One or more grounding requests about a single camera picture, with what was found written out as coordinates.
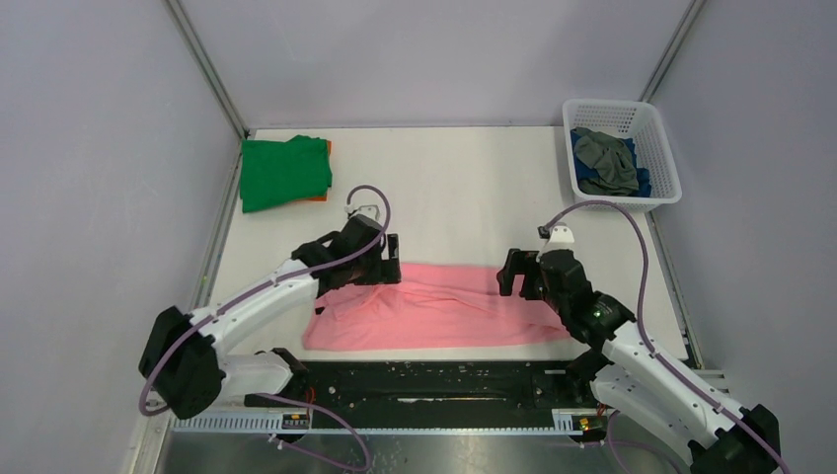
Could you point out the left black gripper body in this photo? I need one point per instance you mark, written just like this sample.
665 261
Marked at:
372 270

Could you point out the pink t-shirt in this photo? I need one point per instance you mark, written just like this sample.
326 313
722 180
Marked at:
432 307

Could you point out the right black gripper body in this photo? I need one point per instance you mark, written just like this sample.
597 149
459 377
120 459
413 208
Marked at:
526 262

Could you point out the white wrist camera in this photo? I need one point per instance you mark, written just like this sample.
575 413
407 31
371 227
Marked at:
556 236
371 211

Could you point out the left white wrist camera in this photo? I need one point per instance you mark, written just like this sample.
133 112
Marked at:
371 211

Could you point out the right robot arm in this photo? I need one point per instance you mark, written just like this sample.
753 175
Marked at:
711 432

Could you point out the blue t-shirt in basket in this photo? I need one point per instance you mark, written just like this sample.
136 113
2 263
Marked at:
644 180

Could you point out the white plastic basket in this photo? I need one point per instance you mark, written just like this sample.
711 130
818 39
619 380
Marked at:
638 122

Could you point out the folded green t-shirt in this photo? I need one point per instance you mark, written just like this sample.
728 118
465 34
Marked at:
275 173

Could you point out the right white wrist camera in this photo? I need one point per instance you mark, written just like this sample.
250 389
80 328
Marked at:
556 236

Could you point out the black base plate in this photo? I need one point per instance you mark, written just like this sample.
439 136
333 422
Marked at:
445 394

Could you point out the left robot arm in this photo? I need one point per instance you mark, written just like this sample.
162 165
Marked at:
188 360

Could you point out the white slotted cable duct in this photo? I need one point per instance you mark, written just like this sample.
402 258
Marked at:
300 422

